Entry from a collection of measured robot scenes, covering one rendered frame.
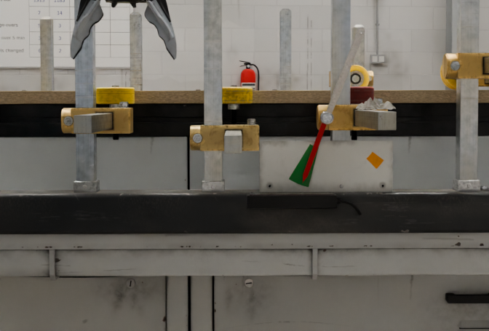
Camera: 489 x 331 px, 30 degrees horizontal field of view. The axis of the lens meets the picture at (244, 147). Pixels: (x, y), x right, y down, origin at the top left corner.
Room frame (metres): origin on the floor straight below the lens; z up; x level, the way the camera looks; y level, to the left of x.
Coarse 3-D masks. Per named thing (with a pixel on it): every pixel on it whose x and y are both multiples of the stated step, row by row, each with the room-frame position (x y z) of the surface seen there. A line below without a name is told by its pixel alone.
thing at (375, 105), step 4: (368, 100) 1.59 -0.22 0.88; (372, 100) 1.59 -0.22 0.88; (376, 100) 1.62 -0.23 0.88; (360, 104) 1.62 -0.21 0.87; (364, 104) 1.60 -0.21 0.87; (368, 104) 1.58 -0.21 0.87; (372, 104) 1.58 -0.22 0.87; (376, 104) 1.60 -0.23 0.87; (380, 104) 1.61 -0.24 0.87; (384, 104) 1.60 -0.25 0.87; (388, 104) 1.58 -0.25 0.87; (356, 108) 1.63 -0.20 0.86; (360, 108) 1.59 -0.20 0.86; (364, 108) 1.58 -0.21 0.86; (368, 108) 1.57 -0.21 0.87; (372, 108) 1.57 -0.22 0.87; (376, 108) 1.58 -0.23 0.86; (380, 108) 1.58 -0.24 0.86; (384, 108) 1.62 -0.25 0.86; (388, 108) 1.58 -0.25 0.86; (392, 108) 1.58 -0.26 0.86
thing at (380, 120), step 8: (360, 112) 1.69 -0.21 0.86; (368, 112) 1.58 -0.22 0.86; (376, 112) 1.49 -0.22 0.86; (384, 112) 1.48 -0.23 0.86; (392, 112) 1.48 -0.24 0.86; (360, 120) 1.69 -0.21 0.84; (368, 120) 1.58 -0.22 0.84; (376, 120) 1.49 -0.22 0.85; (384, 120) 1.48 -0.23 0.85; (392, 120) 1.48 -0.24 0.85; (376, 128) 1.49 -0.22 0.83; (384, 128) 1.48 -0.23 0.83; (392, 128) 1.48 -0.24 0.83
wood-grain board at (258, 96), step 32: (0, 96) 1.97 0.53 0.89; (32, 96) 1.97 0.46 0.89; (64, 96) 1.97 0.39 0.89; (160, 96) 1.97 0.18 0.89; (192, 96) 1.97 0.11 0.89; (256, 96) 1.97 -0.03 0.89; (288, 96) 1.97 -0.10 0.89; (320, 96) 1.97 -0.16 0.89; (384, 96) 1.98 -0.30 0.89; (416, 96) 1.98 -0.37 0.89; (448, 96) 1.98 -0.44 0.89; (480, 96) 1.98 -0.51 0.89
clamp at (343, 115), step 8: (320, 112) 1.77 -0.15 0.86; (336, 112) 1.77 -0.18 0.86; (344, 112) 1.77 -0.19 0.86; (352, 112) 1.77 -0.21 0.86; (336, 120) 1.77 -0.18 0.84; (344, 120) 1.77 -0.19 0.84; (352, 120) 1.77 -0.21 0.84; (328, 128) 1.77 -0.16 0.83; (336, 128) 1.77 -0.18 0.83; (344, 128) 1.77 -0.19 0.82; (352, 128) 1.77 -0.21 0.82; (360, 128) 1.77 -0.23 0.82; (368, 128) 1.77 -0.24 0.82
